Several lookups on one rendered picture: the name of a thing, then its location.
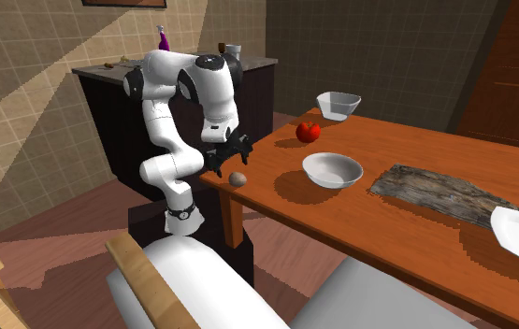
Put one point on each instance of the orange wooden table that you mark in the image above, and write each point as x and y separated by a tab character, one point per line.
405	237

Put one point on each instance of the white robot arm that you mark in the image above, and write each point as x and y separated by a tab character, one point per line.
215	98

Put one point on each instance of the dark framed wall picture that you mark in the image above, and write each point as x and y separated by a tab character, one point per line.
122	2

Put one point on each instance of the square clear bowl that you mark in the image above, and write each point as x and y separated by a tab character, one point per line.
338	105

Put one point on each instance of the grey wooden cutting board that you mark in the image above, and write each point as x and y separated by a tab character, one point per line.
441	193

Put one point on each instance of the round white bowl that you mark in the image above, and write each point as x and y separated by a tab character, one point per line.
332	169

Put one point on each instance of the white chair with wooden frame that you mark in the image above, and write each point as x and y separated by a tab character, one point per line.
204	282

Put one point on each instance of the dark robot stand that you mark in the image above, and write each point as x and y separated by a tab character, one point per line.
236	259

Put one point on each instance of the dark kitchen cabinet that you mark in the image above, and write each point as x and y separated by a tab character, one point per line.
113	118

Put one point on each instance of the brown wooden door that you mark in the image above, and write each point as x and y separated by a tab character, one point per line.
510	77

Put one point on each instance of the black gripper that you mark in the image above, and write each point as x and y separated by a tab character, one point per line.
228	148

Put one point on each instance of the red tomato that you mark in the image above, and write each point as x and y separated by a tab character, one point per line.
308	132

